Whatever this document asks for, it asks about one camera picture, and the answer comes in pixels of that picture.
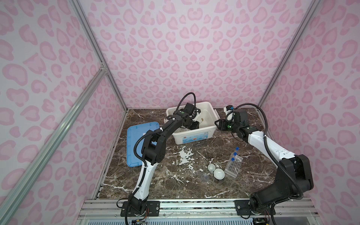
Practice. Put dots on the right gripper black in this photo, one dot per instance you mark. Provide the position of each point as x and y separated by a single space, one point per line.
222 126

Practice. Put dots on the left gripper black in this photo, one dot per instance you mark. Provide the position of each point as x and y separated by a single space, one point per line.
196 124

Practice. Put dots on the clear plastic test tube rack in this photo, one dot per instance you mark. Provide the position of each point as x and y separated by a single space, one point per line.
234 172

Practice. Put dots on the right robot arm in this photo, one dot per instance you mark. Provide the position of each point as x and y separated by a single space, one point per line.
293 176

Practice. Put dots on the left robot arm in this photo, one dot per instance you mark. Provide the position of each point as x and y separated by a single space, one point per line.
151 150

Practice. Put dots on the small white ceramic crucible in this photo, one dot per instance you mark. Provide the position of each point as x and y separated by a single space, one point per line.
211 168

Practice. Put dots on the white ceramic evaporating dish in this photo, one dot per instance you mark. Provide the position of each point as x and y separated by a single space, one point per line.
219 174

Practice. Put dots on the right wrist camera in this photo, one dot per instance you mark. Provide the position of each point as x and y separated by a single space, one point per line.
228 109

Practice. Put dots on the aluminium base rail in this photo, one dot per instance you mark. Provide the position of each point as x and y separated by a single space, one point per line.
201 212

